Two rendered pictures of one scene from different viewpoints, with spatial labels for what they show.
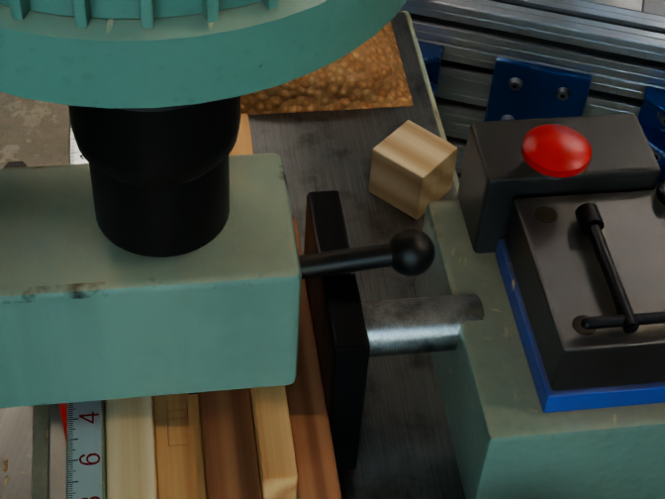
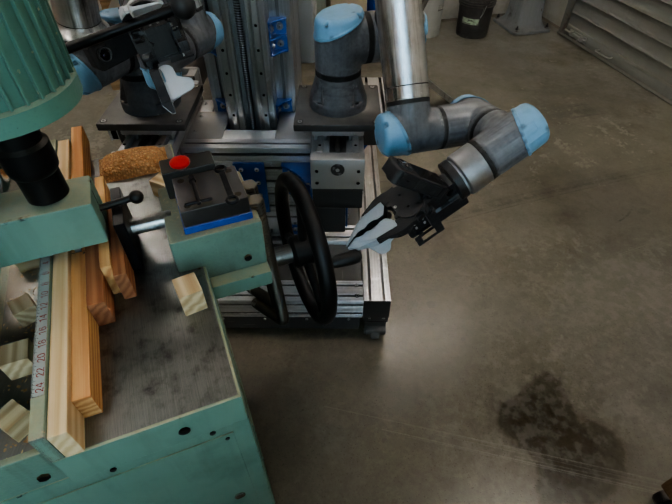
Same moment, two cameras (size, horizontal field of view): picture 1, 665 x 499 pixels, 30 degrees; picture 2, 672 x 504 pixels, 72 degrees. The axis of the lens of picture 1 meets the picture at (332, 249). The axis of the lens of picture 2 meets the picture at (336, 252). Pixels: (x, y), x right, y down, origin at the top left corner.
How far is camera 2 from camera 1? 0.30 m
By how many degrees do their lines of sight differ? 8
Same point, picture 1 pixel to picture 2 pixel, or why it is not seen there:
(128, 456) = (59, 271)
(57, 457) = not seen: hidden behind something
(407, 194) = not seen: hidden behind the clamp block
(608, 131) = (200, 156)
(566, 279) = (184, 195)
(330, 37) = (38, 119)
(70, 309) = (21, 225)
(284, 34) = (20, 118)
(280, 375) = (102, 238)
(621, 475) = (219, 251)
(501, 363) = (174, 225)
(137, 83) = not seen: outside the picture
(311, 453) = (117, 259)
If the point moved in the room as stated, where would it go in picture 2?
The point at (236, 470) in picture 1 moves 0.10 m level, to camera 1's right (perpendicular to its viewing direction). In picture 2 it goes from (94, 269) to (169, 259)
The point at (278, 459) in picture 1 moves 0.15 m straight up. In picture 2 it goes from (104, 261) to (58, 170)
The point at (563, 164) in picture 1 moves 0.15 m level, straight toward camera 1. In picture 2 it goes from (179, 164) to (145, 235)
